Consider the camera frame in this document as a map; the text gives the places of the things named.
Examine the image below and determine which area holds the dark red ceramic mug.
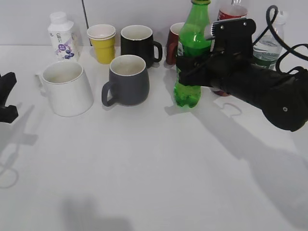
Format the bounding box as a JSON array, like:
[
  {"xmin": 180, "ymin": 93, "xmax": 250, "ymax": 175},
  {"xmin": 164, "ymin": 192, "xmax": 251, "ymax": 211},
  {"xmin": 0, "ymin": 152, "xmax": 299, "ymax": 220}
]
[{"xmin": 166, "ymin": 22, "xmax": 185, "ymax": 65}]

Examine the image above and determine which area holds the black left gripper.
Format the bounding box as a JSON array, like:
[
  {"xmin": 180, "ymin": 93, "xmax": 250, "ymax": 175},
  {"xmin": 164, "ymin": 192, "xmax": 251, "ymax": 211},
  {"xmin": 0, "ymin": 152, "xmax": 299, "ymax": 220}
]
[{"xmin": 0, "ymin": 72, "xmax": 18, "ymax": 124}]

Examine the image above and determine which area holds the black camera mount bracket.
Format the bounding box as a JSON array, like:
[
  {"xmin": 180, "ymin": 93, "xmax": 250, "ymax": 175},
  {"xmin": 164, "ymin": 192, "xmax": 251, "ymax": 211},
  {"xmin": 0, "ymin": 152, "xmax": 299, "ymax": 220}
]
[{"xmin": 204, "ymin": 18, "xmax": 256, "ymax": 58}]

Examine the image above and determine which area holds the green plastic soda bottle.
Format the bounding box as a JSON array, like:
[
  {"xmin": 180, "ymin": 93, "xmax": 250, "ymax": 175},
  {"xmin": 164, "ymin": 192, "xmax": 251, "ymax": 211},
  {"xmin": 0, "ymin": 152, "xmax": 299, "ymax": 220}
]
[{"xmin": 174, "ymin": 0, "xmax": 211, "ymax": 108}]

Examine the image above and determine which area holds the red cola bottle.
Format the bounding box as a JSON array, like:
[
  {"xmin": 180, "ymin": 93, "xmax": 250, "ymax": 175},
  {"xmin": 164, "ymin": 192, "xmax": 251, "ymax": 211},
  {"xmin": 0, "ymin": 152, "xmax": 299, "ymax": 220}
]
[{"xmin": 217, "ymin": 0, "xmax": 248, "ymax": 20}]

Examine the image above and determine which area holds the white ceramic mug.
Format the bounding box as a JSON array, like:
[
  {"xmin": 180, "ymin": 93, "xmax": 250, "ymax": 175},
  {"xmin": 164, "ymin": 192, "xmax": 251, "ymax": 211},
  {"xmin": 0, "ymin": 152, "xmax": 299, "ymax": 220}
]
[{"xmin": 34, "ymin": 61, "xmax": 94, "ymax": 117}]

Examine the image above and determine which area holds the brown coffee drink bottle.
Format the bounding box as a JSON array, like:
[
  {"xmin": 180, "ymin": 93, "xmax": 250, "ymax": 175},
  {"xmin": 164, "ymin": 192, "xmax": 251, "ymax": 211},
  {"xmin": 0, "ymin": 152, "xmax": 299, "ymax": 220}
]
[{"xmin": 211, "ymin": 88, "xmax": 229, "ymax": 97}]

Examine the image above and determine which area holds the clear water bottle green label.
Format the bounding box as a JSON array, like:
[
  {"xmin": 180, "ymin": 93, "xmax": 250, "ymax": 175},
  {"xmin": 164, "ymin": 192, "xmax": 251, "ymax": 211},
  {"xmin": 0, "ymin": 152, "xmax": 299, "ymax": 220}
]
[{"xmin": 253, "ymin": 10, "xmax": 288, "ymax": 70}]

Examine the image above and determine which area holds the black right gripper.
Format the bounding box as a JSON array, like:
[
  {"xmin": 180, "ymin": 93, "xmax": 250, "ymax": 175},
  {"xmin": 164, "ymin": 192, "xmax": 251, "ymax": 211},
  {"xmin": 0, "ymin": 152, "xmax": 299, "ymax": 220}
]
[{"xmin": 176, "ymin": 54, "xmax": 308, "ymax": 132}]

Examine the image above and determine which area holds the black cable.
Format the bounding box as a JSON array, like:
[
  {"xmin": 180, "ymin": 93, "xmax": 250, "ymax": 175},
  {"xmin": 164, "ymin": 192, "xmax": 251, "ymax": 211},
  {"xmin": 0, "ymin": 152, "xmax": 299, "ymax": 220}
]
[{"xmin": 266, "ymin": 5, "xmax": 308, "ymax": 74}]

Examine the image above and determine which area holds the black ceramic mug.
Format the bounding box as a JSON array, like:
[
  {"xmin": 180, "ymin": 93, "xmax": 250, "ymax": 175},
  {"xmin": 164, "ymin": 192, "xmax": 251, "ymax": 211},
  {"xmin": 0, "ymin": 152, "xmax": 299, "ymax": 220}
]
[{"xmin": 120, "ymin": 25, "xmax": 163, "ymax": 68}]

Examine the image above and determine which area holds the white yogurt bottle blueberry label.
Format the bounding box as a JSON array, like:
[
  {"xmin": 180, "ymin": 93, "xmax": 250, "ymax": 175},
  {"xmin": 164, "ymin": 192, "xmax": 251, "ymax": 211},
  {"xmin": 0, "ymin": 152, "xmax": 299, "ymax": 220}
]
[{"xmin": 48, "ymin": 12, "xmax": 80, "ymax": 61}]

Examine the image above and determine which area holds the grey ceramic mug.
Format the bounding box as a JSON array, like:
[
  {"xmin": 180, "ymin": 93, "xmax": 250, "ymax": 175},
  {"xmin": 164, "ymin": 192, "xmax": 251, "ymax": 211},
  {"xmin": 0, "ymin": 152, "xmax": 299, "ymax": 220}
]
[{"xmin": 101, "ymin": 54, "xmax": 150, "ymax": 107}]

